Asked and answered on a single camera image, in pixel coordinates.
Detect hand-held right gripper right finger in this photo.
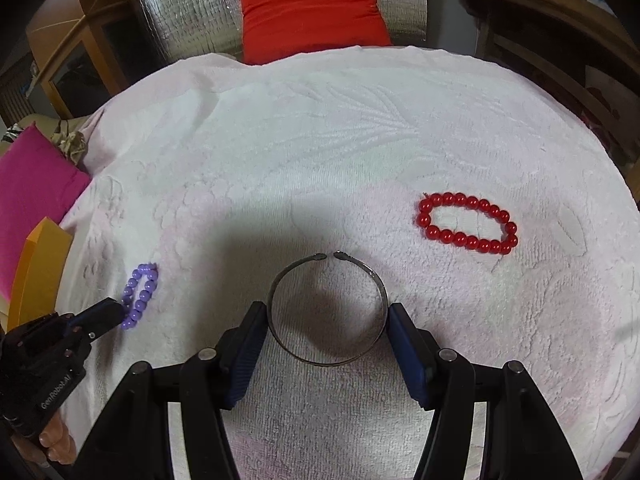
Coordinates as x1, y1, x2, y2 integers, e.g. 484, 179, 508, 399
387, 302, 586, 480

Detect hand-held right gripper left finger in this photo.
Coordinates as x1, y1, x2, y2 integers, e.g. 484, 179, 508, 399
75, 301, 269, 480

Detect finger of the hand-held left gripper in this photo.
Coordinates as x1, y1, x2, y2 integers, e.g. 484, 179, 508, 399
82, 314, 126, 344
65, 298, 124, 329

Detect purple bead bracelet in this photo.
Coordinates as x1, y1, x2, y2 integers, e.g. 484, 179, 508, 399
120, 262, 160, 332

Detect orange cardboard box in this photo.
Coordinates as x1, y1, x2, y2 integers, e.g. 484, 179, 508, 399
7, 216, 76, 334

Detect silver metal bangle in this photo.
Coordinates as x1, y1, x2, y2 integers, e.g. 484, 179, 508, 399
266, 251, 390, 366

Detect person's left hand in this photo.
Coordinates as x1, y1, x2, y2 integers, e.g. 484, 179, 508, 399
37, 412, 79, 468

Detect pink pillow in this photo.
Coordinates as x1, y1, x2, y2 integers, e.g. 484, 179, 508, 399
0, 125, 94, 307

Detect patterned beige cloth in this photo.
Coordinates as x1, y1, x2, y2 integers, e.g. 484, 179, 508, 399
52, 119, 90, 165

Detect white textured blanket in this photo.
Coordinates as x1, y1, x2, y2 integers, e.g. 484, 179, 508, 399
47, 45, 640, 480

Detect wooden cabinet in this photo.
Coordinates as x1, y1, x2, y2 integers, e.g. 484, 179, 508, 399
25, 0, 152, 119

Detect silver foil insulation mat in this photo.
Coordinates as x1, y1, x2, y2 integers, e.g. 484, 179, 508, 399
122, 0, 431, 67

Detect red pillow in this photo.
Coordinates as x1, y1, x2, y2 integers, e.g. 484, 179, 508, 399
235, 0, 394, 66

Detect wooden table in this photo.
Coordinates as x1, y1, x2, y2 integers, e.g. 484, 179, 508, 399
437, 0, 640, 153

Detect red bead bracelet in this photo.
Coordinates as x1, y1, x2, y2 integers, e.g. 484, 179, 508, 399
416, 191, 520, 255

